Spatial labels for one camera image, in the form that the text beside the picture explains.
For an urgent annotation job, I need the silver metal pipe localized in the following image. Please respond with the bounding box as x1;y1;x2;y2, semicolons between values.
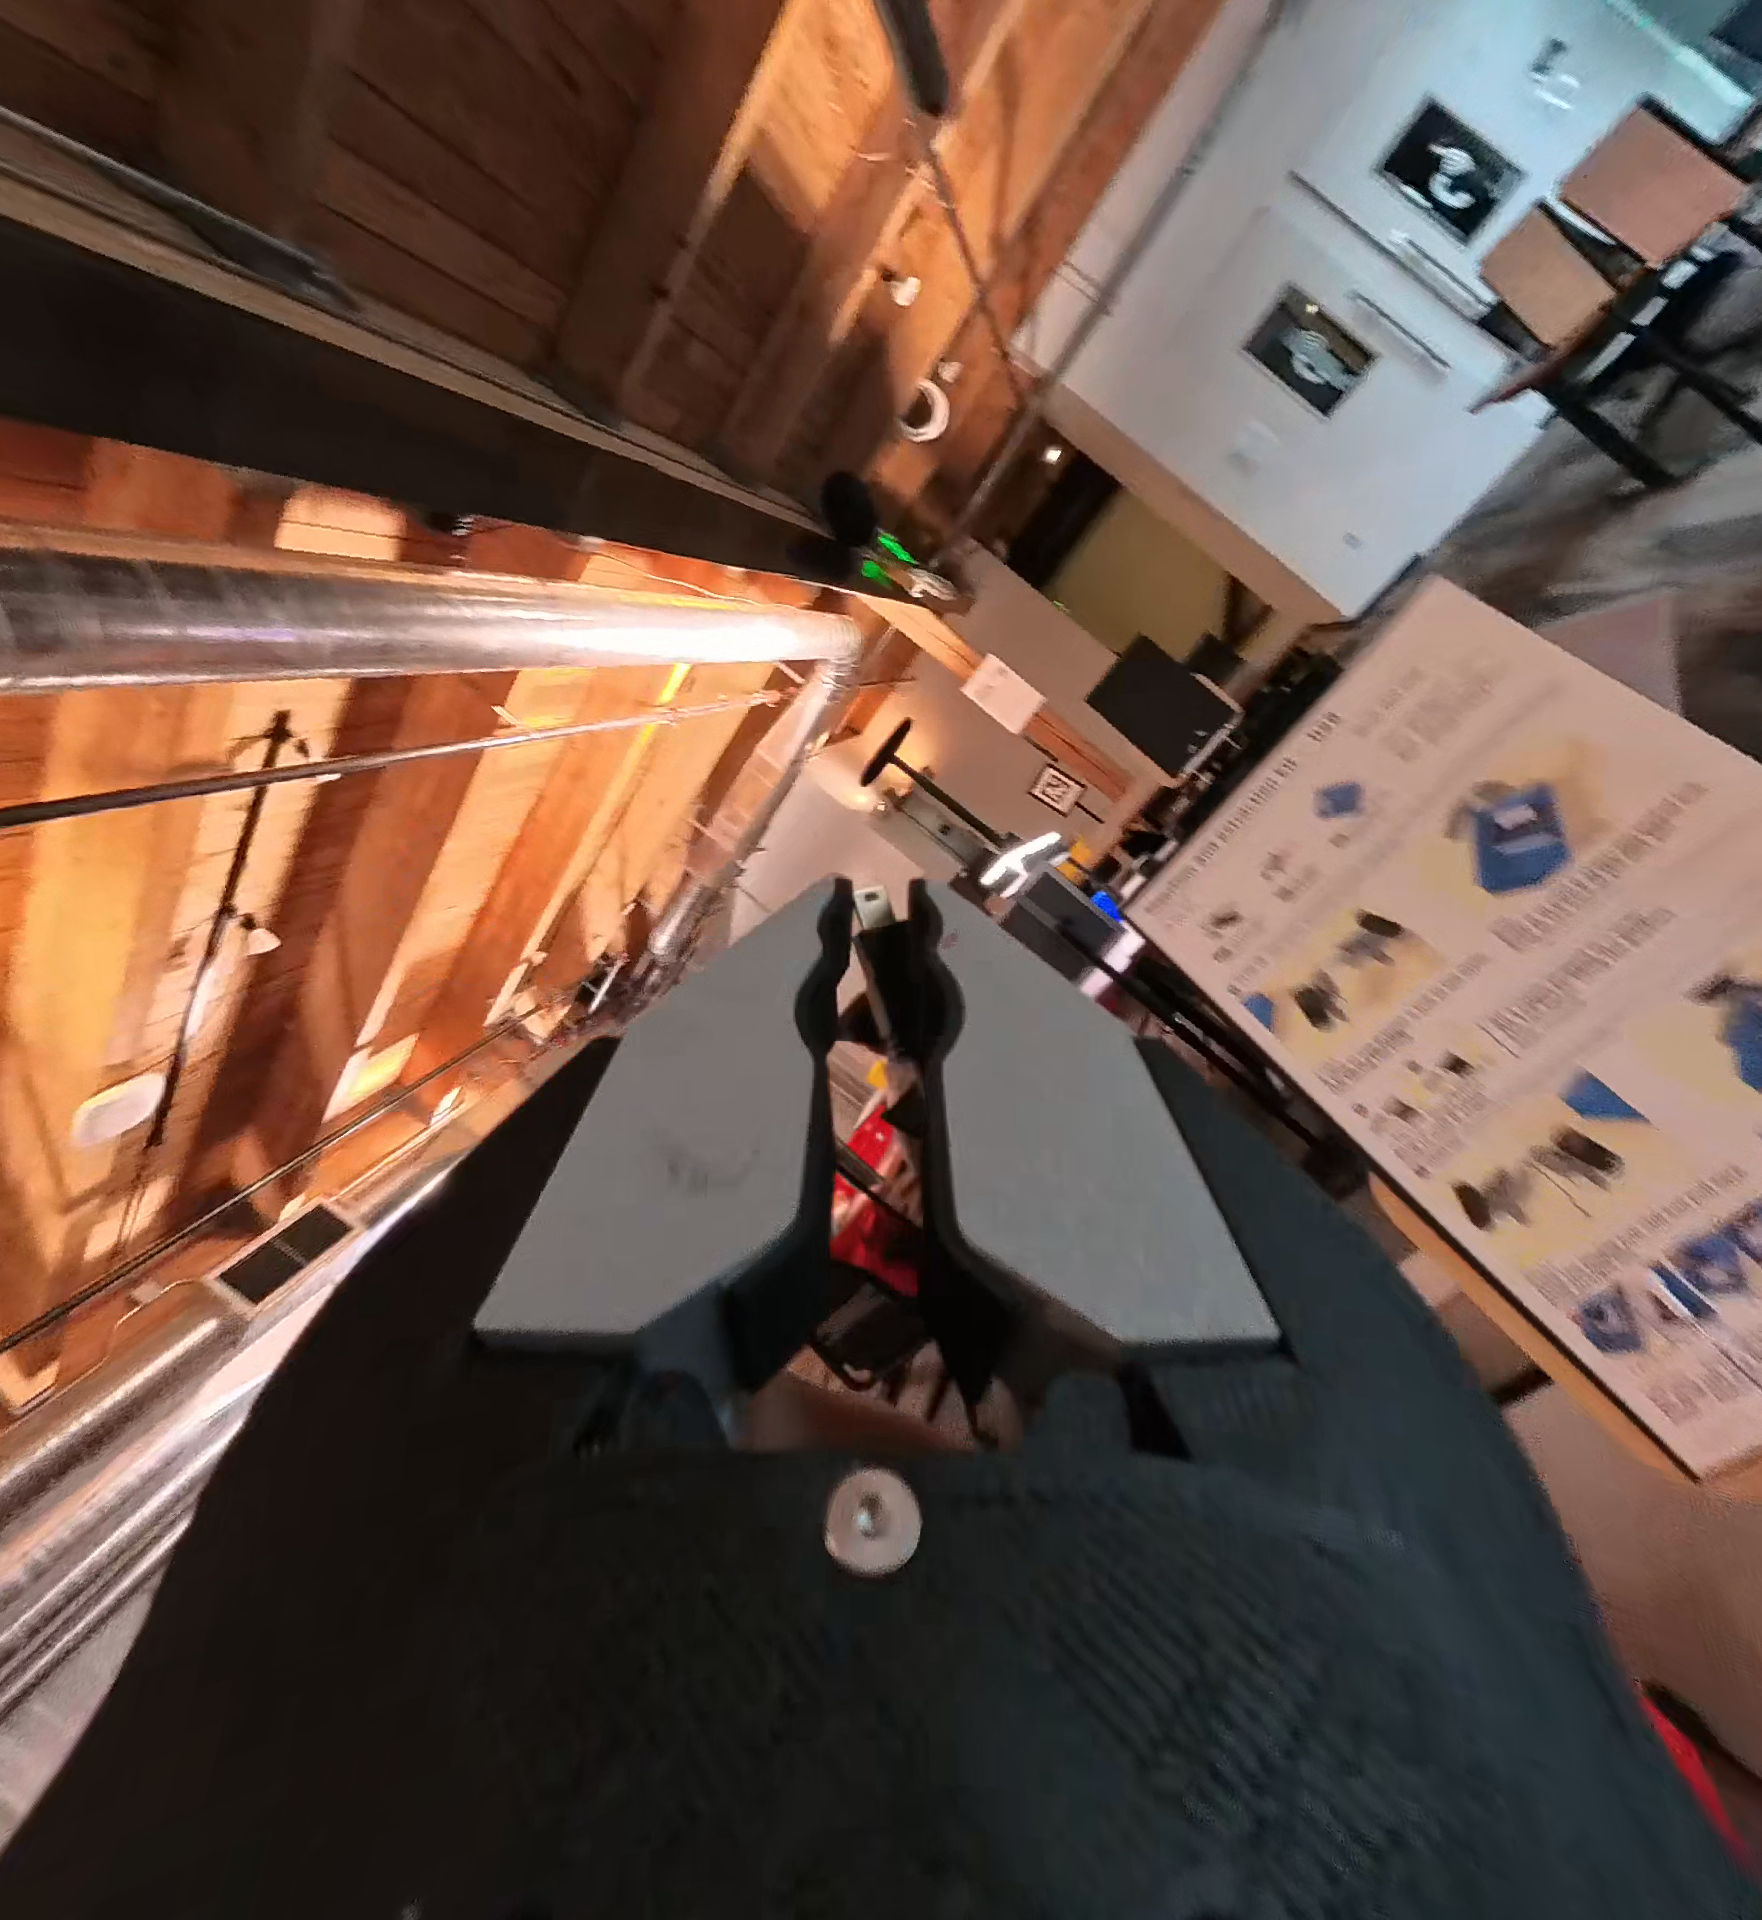
0;1153;525;1726
0;535;871;699

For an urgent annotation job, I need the printed instruction sheet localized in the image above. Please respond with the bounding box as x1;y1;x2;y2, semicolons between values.
1133;579;1762;1480

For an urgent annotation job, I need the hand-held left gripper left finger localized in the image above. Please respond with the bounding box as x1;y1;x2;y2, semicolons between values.
469;882;857;1344

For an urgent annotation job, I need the wooden table black frame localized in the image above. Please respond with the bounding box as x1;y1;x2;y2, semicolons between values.
1471;202;1762;496
1557;99;1762;297

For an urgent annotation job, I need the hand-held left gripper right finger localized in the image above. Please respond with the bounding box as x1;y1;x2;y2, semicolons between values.
900;882;1288;1361

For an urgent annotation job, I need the black framed wall picture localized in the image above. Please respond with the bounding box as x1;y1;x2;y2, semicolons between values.
1243;288;1377;419
1377;99;1529;241

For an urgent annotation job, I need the instruction sheet on wooden stand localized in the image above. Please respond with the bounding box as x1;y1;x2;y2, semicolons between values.
1123;579;1762;1501

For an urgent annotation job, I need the black monitor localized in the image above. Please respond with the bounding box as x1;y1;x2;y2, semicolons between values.
1090;639;1243;772

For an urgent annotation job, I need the black floor lamp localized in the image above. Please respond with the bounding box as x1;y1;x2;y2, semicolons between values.
851;717;1008;846

